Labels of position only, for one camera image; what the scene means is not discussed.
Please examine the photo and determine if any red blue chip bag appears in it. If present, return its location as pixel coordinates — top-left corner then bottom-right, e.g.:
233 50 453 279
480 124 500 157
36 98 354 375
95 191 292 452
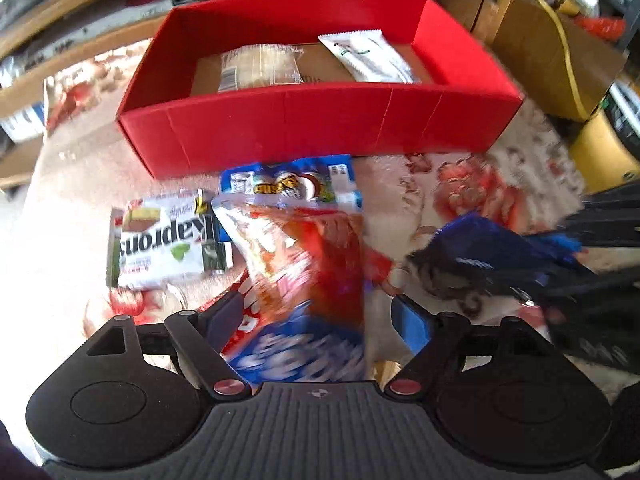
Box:
197 194 391 387

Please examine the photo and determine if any white snack packet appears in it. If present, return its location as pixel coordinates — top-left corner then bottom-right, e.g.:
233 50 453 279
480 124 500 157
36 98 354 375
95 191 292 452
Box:
318 29 422 84

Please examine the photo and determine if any yellow container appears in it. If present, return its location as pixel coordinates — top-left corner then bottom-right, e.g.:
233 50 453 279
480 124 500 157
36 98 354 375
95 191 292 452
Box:
569 109 640 197

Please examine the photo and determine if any white green wafer packet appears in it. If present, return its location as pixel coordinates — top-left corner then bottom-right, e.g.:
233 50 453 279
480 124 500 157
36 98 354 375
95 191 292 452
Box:
106 189 234 289

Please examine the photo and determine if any red cardboard box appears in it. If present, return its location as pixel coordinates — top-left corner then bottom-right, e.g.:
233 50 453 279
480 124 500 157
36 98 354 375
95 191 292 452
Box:
116 0 525 179

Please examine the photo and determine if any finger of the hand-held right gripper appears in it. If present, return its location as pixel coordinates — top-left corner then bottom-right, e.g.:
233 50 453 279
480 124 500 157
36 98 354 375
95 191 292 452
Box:
560 190 640 250
510 255 640 373

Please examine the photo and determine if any yellow cable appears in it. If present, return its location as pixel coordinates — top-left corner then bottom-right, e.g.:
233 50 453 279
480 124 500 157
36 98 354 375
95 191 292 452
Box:
517 0 598 117

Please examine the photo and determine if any brown cardboard box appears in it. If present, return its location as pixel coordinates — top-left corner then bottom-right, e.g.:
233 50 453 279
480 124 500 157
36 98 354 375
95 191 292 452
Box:
492 0 628 123

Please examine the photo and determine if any dark blue snack packet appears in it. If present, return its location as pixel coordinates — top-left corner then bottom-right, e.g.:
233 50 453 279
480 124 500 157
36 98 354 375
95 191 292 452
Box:
404 212 583 313

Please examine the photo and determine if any clear bun snack packet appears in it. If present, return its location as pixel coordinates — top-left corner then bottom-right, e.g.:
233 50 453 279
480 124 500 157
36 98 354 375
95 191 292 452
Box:
217 44 305 93

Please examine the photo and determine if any orange plastic item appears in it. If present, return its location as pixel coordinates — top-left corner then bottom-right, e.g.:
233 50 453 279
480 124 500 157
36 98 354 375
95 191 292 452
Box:
574 16 627 42

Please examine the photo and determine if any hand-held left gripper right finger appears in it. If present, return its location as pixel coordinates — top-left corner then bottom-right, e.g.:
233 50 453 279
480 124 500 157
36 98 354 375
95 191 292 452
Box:
382 294 556 401

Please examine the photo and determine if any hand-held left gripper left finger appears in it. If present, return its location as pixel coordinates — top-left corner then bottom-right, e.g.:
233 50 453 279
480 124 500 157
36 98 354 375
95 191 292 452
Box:
85 287 253 401

